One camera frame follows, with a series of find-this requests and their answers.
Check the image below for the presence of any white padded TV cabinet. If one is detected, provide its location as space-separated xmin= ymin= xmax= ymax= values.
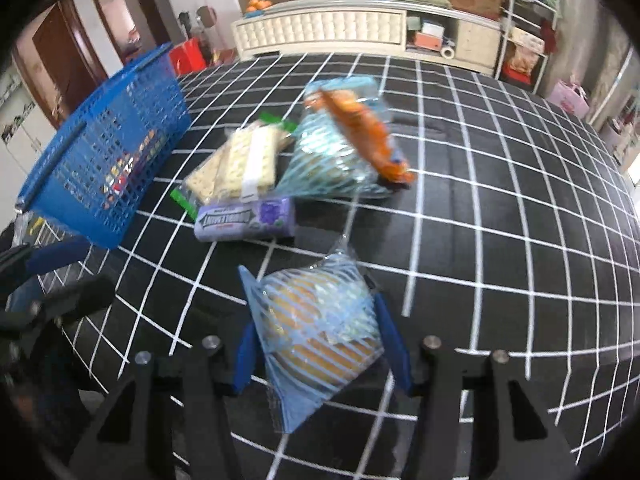
xmin=231 ymin=0 xmax=501 ymax=73

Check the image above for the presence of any red paper bag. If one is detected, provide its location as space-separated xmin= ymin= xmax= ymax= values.
xmin=170 ymin=37 xmax=208 ymax=76

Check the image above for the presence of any white metal shelf rack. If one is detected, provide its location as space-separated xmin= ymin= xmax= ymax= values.
xmin=495 ymin=0 xmax=561 ymax=93

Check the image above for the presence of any orange snack packet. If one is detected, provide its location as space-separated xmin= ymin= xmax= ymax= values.
xmin=305 ymin=89 xmax=416 ymax=186

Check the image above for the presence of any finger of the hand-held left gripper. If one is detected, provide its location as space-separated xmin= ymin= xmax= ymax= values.
xmin=0 ymin=240 xmax=93 ymax=281
xmin=0 ymin=276 xmax=117 ymax=328

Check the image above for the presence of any light purple gum pack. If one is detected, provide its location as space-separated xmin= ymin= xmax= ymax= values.
xmin=194 ymin=196 xmax=297 ymax=242

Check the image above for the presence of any dark brown door frame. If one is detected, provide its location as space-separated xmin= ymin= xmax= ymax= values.
xmin=87 ymin=0 xmax=171 ymax=61

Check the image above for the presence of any white wall cabinet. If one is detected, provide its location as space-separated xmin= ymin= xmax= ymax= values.
xmin=0 ymin=60 xmax=56 ymax=226

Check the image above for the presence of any blue striped bread packet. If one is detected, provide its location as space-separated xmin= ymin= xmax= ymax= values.
xmin=237 ymin=242 xmax=386 ymax=433
xmin=275 ymin=77 xmax=401 ymax=200

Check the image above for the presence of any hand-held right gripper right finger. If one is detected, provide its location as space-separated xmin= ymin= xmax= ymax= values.
xmin=372 ymin=292 xmax=576 ymax=480

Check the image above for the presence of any dark brown wooden door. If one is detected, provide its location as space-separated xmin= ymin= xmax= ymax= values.
xmin=15 ymin=0 xmax=108 ymax=126

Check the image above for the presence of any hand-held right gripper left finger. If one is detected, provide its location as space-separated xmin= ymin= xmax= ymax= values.
xmin=67 ymin=322 xmax=258 ymax=480

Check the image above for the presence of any blue plastic basket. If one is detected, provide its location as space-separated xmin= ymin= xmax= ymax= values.
xmin=15 ymin=42 xmax=193 ymax=250

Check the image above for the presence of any pink gift bag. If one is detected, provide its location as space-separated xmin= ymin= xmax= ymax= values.
xmin=547 ymin=77 xmax=591 ymax=116

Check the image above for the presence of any cracker packet with green edge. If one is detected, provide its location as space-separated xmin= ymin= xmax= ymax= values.
xmin=170 ymin=114 xmax=298 ymax=221

